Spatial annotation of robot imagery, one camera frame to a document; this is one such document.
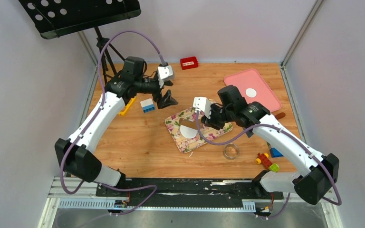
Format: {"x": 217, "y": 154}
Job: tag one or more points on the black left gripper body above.
{"x": 151, "y": 86}

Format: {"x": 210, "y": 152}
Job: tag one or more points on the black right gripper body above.
{"x": 218, "y": 116}

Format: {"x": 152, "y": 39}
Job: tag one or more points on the wooden rolling pin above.
{"x": 188, "y": 123}

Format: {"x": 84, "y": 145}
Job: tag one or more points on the white dough ball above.
{"x": 188, "y": 132}

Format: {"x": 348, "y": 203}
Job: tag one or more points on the floral yellow tray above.
{"x": 185, "y": 145}

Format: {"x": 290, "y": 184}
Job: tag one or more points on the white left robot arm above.
{"x": 76, "y": 153}

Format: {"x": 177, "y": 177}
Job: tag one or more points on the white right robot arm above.
{"x": 316, "y": 174}

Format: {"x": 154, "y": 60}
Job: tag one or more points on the flat white dough wrapper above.
{"x": 250, "y": 92}

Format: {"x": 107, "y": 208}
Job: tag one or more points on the white and blue toy block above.
{"x": 147, "y": 105}

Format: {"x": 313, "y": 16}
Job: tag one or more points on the yellow triangular toy block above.
{"x": 127, "y": 107}

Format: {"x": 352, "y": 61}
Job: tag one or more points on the pink tray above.
{"x": 253, "y": 87}

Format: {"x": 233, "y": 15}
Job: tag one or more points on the red yellow toy block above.
{"x": 263, "y": 158}

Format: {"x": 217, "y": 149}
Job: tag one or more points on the blue green stacked blocks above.
{"x": 273, "y": 151}

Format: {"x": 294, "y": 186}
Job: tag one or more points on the small green toy block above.
{"x": 274, "y": 167}

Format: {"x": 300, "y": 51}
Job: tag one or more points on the black music stand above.
{"x": 56, "y": 18}

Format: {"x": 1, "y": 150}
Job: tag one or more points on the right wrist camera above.
{"x": 202, "y": 104}

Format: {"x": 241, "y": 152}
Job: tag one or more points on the metal scraper wooden handle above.
{"x": 277, "y": 116}

